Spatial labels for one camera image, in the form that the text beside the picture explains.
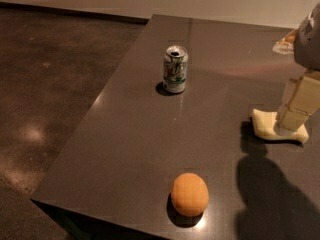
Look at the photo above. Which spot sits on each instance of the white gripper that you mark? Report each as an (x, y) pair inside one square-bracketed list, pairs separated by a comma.
[(308, 40)]

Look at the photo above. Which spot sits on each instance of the green white 7up can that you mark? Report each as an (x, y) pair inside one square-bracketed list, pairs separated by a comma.
[(175, 69)]

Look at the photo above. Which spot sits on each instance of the yellow sponge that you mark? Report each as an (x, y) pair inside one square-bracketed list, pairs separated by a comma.
[(266, 127)]

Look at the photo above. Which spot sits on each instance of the crumpled snack wrapper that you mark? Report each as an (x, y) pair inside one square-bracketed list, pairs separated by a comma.
[(286, 45)]

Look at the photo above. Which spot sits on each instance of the orange fruit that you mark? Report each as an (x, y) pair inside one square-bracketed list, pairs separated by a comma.
[(189, 195)]

